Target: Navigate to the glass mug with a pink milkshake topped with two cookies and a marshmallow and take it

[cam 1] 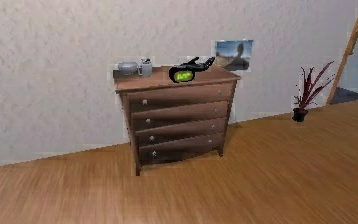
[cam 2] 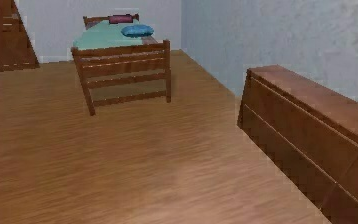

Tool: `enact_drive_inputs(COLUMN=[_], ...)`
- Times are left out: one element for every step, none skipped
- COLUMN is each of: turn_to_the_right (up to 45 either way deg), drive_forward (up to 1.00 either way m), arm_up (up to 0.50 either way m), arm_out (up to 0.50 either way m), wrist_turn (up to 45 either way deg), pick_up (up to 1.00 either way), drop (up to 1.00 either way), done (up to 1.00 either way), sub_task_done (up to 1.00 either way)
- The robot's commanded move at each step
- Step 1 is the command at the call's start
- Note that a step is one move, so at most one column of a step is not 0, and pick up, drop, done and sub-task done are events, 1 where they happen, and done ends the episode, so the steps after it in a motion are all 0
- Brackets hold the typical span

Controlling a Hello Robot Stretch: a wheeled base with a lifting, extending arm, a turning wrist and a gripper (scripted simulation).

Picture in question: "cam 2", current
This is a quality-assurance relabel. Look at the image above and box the brown wooden bed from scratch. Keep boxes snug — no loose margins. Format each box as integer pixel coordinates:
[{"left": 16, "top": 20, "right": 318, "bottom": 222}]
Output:
[{"left": 70, "top": 13, "right": 173, "bottom": 117}]

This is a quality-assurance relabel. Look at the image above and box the blue pillow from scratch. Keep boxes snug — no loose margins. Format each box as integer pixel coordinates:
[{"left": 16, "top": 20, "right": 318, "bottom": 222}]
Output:
[{"left": 120, "top": 24, "right": 155, "bottom": 38}]

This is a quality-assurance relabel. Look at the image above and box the dark pink pillow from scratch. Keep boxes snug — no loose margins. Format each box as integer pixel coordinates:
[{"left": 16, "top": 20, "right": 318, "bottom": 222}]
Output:
[{"left": 108, "top": 14, "right": 135, "bottom": 25}]

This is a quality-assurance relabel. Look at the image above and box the long brown wooden dresser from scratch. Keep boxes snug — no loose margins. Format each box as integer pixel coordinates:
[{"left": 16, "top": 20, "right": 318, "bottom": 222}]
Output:
[{"left": 237, "top": 64, "right": 358, "bottom": 224}]

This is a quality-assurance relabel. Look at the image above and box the tall brown wooden cupboard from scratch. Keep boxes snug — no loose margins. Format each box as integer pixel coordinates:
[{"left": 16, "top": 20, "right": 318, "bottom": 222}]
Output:
[{"left": 0, "top": 0, "right": 41, "bottom": 74}]

